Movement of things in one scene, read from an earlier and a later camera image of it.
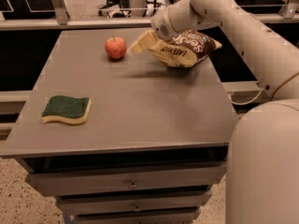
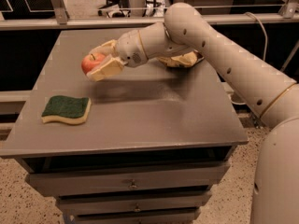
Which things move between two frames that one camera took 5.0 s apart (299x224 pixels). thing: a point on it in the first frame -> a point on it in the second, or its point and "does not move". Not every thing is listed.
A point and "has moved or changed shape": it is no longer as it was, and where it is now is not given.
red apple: [115, 47] has moved or changed shape
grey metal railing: [289, 13] does not move
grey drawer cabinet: [120, 137] does not move
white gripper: [160, 24] -> [131, 49]
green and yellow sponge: [75, 110] does not move
